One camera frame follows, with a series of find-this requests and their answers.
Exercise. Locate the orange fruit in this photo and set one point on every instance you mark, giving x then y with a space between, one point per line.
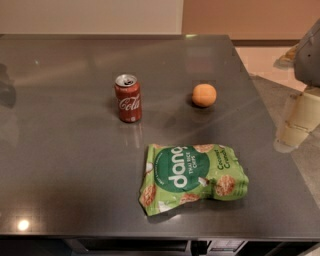
204 95

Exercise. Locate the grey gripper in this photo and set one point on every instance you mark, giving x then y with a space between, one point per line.
308 60

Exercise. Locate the green rice chip bag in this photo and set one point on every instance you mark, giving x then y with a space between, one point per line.
176 175

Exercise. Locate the red Coca-Cola can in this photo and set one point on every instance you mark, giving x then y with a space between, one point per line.
127 90

